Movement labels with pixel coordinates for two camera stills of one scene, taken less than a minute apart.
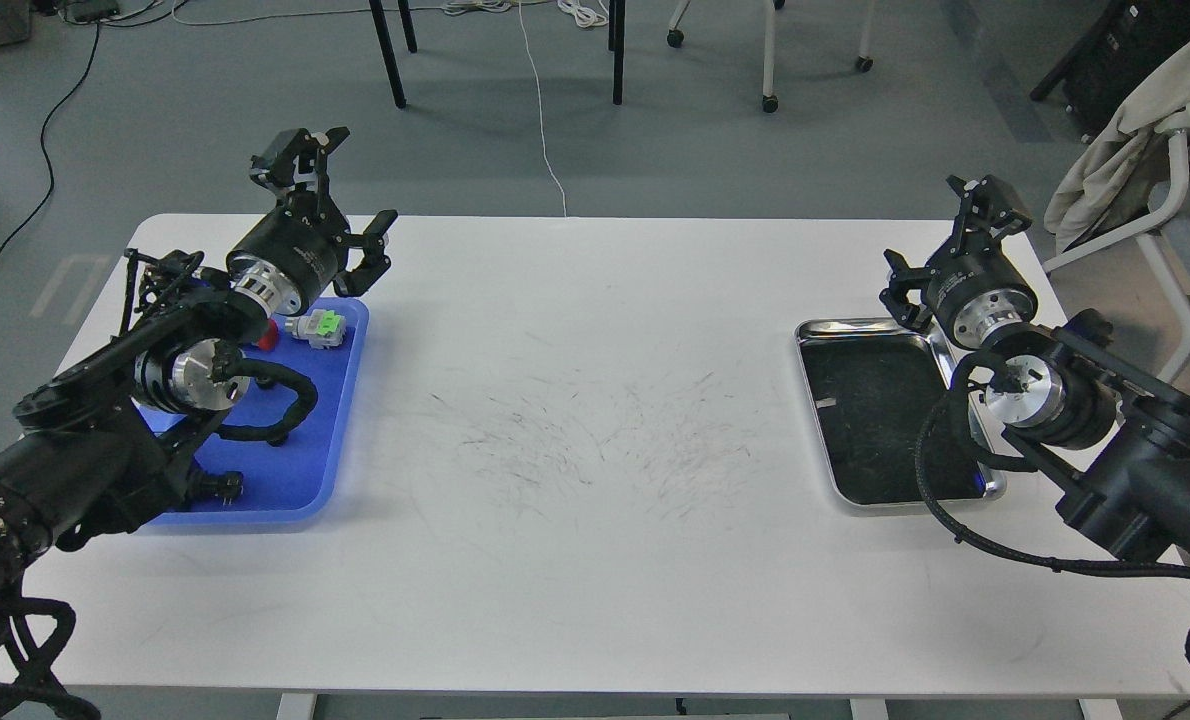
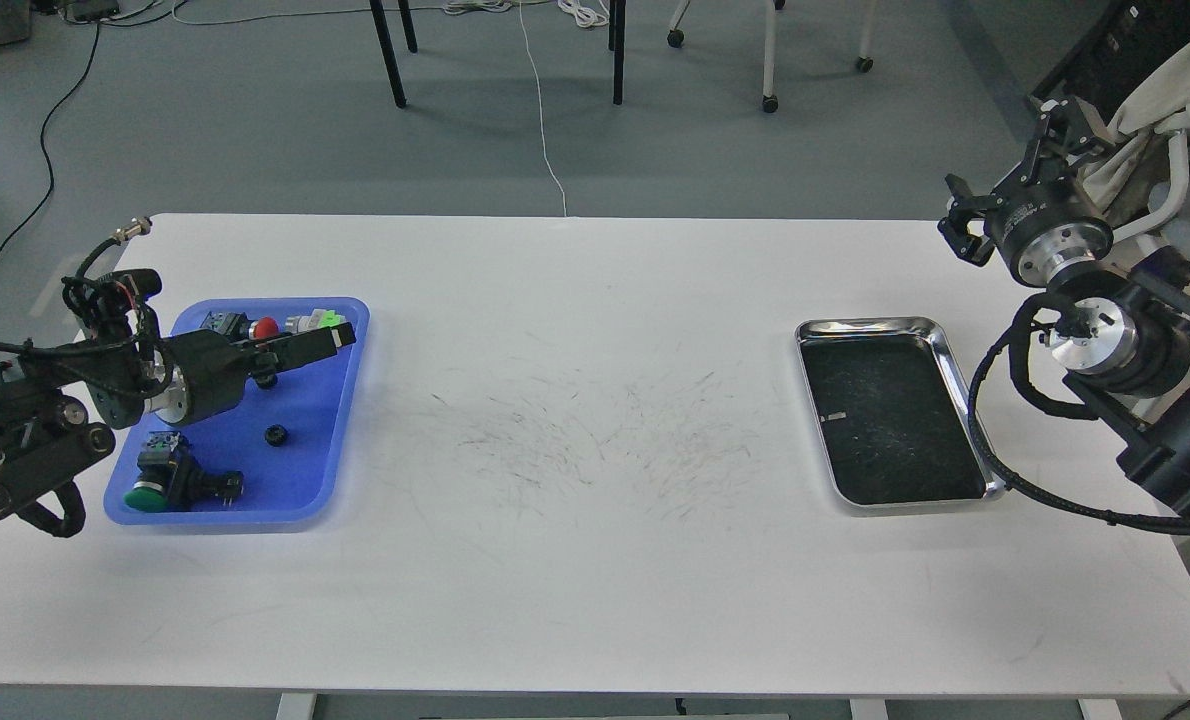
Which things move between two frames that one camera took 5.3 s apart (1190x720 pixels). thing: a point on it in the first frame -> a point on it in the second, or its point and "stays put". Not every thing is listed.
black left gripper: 290,255 -> 215,372
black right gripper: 976,285 -> 1044,227
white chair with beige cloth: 1163,175 stays put
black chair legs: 616,28 stays put
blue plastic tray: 284,482 stays put
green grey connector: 323,328 stays put
